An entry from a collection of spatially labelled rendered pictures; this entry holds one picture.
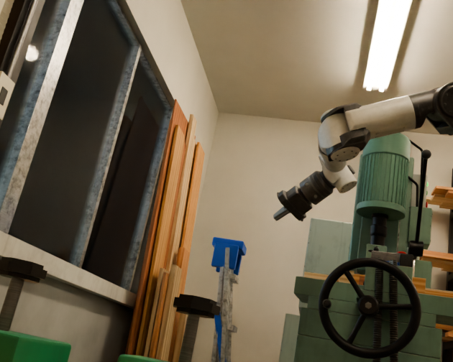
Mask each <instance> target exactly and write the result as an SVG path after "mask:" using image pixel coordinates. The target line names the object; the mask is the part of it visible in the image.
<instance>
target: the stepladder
mask: <svg viewBox="0 0 453 362"><path fill-rule="evenodd" d="M212 246H213V247H214V254H213V258H212V262H211V265H212V266H214V267H216V272H219V287H218V295H217V303H216V305H217V306H219V307H221V309H220V313H219V315H215V316H214V319H215V327H214V342H213V350H212V358H211V362H231V344H232V332H233V333H237V327H236V326H234V325H232V303H233V283H234V284H239V278H238V277H237V276H238V275H239V269H240V264H241V260H242V256H245V255H246V250H247V248H246V246H245V244H244V241H237V240H232V239H227V238H218V237H213V241H212Z"/></svg>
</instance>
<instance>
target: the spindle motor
mask: <svg viewBox="0 0 453 362"><path fill-rule="evenodd" d="M410 153H411V142H410V140H409V138H408V137H407V136H406V135H404V134H401V133H397V134H391V135H387V136H382V137H378V138H374V139H370V140H369V142H368V143H367V145H366V146H365V148H364V149H363V153H362V166H361V173H360V185H359V192H358V199H357V210H356V212H357V214H358V215H361V216H362V217H364V218H369V219H371V220H372V214H373V213H384V214H386V215H388V220H387V221H399V220H402V219H404V218H405V216H406V198H407V188H408V171H409V162H410Z"/></svg>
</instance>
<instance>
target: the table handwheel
mask: <svg viewBox="0 0 453 362"><path fill-rule="evenodd" d="M360 267H374V268H378V269H382V270H384V271H386V272H388V273H390V274H392V275H393V276H394V277H395V278H396V279H397V280H398V281H399V282H400V283H401V284H402V285H403V286H404V288H405V290H406V291H407V293H408V296H409V300H410V304H379V303H378V301H377V299H376V298H374V297H373V296H371V295H364V293H363V292H362V290H361V289H360V287H359V286H358V285H357V283H356V281H355V280H354V278H353V276H352V275H351V274H350V272H349V271H350V270H353V269H356V268H360ZM343 274H345V276H346V277H347V278H348V280H349V282H350V283H351V285H352V286H353V288H354V290H355V292H356V293H357V295H358V297H359V298H360V300H359V302H358V310H359V311H360V314H361V315H360V317H359V319H358V321H357V323H356V325H355V327H354V329H353V331H352V332H351V334H350V336H349V337H348V339H347V340H345V339H344V338H343V337H342V336H341V335H340V334H338V332H337V331H336V329H335V328H334V326H333V325H332V323H331V320H330V317H329V311H328V309H326V308H325V307H324V306H323V301H324V300H328V299H329V294H330V291H331V288H332V287H333V286H334V283H335V282H336V281H337V280H338V278H340V277H341V276H342V275H343ZM379 309H380V310H411V317H410V321H409V324H408V327H407V328H406V330H405V332H404V333H403V334H402V336H401V337H399V339H397V340H396V341H395V342H393V343H391V344H390V345H387V346H385V347H382V348H362V347H359V346H356V345H354V344H352V343H353V341H354V339H355V337H356V335H357V333H358V332H359V330H360V328H361V326H362V324H363V322H364V321H365V319H367V320H372V319H373V318H374V316H376V315H377V314H378V312H379ZM319 316H320V319H321V323H322V325H323V327H324V329H325V331H326V333H327V335H328V336H329V337H330V338H331V340H332V341H333V342H334V343H335V344H336V345H337V346H339V347H340V348H341V349H342V350H344V351H346V352H348V353H350V354H352V355H354V356H357V357H360V358H370V359H376V358H385V357H388V356H391V355H393V354H395V353H397V352H399V351H401V350H402V349H404V348H405V347H406V346H407V345H408V344H409V343H410V342H411V340H412V339H413V337H414V336H415V334H416V332H417V330H418V327H419V324H420V321H421V302H420V298H419V295H418V292H417V290H416V288H415V286H414V284H413V282H412V281H411V280H410V278H409V277H408V276H407V275H406V274H405V273H404V272H403V271H402V270H401V269H399V268H398V267H397V266H395V265H393V264H391V263H389V262H387V261H384V260H382V259H376V258H358V259H353V260H350V261H347V262H345V263H343V264H341V265H340V266H338V267H337V268H336V269H335V270H334V271H332V272H331V274H330V275H329V276H328V277H327V278H326V280H325V282H324V283H323V286H322V288H321V291H320V294H319Z"/></svg>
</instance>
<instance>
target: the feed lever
mask: <svg viewBox="0 0 453 362"><path fill-rule="evenodd" d="M421 156H422V158H424V163H423V170H422V178H421V190H420V198H419V204H418V218H417V225H416V237H415V241H412V240H410V243H409V251H408V254H412V255H413V257H414V259H416V260H417V256H418V257H422V256H423V252H424V243H423V241H419V235H420V227H421V215H422V208H423V201H424V188H425V181H426V169H427V162H428V159H429V158H430V157H431V152H430V151H429V150H428V149H425V150H423V151H422V153H421Z"/></svg>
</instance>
